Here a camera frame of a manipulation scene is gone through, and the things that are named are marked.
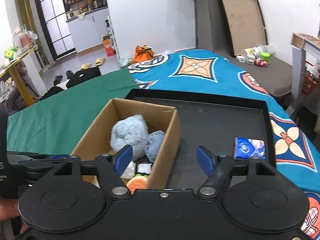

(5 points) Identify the green cloth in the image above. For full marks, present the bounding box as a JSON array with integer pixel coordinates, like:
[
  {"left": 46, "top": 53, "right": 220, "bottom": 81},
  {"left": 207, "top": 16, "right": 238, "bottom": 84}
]
[{"left": 7, "top": 69, "right": 138, "bottom": 155}]

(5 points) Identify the grey bed mattress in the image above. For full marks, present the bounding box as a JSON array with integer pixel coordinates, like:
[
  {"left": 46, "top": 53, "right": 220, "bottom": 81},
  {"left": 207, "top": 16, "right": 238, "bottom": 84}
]
[{"left": 222, "top": 53, "right": 292, "bottom": 98}]

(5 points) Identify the orange bag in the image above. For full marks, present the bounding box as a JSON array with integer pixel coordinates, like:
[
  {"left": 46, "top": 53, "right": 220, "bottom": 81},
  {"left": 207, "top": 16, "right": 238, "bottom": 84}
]
[{"left": 133, "top": 45, "right": 154, "bottom": 63}]

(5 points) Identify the grey denim fish plush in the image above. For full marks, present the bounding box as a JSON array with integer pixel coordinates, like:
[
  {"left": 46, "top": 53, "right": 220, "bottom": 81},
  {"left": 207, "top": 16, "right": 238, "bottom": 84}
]
[{"left": 145, "top": 130, "right": 165, "bottom": 163}]

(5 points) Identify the yellow slipper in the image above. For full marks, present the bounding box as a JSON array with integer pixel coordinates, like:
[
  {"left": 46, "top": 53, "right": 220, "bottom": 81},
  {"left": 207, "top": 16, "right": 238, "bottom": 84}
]
[
  {"left": 95, "top": 57, "right": 105, "bottom": 67},
  {"left": 80, "top": 63, "right": 91, "bottom": 70}
]

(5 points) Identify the black shoe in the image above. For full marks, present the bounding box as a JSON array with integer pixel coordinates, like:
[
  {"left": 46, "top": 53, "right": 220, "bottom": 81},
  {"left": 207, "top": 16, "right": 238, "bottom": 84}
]
[{"left": 53, "top": 75, "right": 63, "bottom": 86}]

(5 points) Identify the blue tissue pack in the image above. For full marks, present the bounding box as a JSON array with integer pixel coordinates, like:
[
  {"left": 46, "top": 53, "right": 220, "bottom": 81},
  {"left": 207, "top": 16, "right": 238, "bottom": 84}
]
[{"left": 234, "top": 137, "right": 266, "bottom": 159}]

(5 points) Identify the green small cup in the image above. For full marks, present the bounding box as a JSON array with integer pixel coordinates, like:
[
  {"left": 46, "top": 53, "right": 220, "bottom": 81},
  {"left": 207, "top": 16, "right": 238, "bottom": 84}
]
[{"left": 260, "top": 52, "right": 271, "bottom": 62}]

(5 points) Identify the yellow slipper left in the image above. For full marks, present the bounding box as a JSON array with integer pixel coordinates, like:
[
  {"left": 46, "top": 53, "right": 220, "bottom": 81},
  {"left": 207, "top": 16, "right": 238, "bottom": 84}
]
[{"left": 80, "top": 63, "right": 91, "bottom": 70}]

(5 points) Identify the red small toy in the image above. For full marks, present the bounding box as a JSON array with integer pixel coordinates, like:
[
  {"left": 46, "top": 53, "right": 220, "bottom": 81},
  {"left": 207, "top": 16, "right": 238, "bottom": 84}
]
[{"left": 255, "top": 58, "right": 269, "bottom": 67}]

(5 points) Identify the yellow table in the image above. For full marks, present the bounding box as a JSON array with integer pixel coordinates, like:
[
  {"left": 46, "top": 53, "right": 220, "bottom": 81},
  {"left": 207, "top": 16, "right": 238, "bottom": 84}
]
[{"left": 1, "top": 47, "right": 35, "bottom": 106}]

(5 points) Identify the orange cardboard box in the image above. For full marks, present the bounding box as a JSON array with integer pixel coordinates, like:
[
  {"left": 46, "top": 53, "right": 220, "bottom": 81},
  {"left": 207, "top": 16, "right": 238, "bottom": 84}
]
[{"left": 103, "top": 35, "right": 116, "bottom": 56}]

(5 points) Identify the white plush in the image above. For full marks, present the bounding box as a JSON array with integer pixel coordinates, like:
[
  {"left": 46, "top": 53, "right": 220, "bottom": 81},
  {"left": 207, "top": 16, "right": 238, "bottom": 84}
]
[{"left": 120, "top": 161, "right": 136, "bottom": 179}]

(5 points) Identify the person left hand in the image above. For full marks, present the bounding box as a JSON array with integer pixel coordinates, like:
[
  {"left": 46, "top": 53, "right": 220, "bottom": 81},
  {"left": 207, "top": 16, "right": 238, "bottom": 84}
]
[{"left": 1, "top": 197, "right": 26, "bottom": 238}]

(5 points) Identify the brown cardboard box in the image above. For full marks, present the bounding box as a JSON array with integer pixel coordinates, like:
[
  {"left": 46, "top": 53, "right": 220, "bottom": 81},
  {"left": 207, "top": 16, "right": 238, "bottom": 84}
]
[{"left": 72, "top": 98, "right": 181, "bottom": 189}]

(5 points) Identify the black shallow tray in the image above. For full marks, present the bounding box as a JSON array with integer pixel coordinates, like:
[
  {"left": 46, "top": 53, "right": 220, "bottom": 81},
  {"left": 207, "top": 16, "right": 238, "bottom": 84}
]
[{"left": 126, "top": 89, "right": 276, "bottom": 190}]

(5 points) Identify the fluffy light blue rolled towel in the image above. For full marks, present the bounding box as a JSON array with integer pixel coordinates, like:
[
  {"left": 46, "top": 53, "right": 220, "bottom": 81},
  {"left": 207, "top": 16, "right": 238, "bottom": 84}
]
[{"left": 110, "top": 114, "right": 149, "bottom": 161}]

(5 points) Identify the orange burger plush toy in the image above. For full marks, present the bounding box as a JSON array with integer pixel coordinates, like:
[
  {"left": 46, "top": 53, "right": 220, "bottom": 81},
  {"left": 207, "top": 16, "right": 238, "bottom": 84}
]
[{"left": 127, "top": 174, "right": 149, "bottom": 194}]

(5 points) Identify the black laptop bag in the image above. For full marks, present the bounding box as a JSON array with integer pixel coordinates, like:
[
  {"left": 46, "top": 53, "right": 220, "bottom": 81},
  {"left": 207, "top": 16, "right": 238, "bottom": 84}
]
[{"left": 66, "top": 67, "right": 101, "bottom": 88}]

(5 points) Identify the yellow slipper right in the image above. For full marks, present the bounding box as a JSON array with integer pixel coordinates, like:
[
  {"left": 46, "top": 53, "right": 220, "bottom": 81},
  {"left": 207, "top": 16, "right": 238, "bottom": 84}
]
[{"left": 95, "top": 57, "right": 105, "bottom": 67}]

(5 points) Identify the blue patterned blanket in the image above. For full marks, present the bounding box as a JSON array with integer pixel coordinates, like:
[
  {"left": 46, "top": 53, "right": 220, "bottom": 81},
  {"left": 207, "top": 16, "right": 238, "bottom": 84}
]
[{"left": 128, "top": 49, "right": 319, "bottom": 239}]

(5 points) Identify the leaning framed brown board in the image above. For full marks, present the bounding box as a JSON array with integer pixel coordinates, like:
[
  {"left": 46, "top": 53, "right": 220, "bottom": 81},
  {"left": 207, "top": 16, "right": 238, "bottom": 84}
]
[{"left": 217, "top": 0, "right": 268, "bottom": 56}]

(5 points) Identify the black patched soft pouch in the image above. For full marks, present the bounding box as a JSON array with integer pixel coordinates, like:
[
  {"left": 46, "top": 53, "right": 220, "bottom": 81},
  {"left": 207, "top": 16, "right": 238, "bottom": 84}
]
[{"left": 135, "top": 157, "right": 153, "bottom": 176}]

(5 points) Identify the white kitchen cabinet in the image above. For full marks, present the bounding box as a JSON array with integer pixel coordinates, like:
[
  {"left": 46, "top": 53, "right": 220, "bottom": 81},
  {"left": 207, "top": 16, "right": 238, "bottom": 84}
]
[{"left": 67, "top": 7, "right": 109, "bottom": 53}]

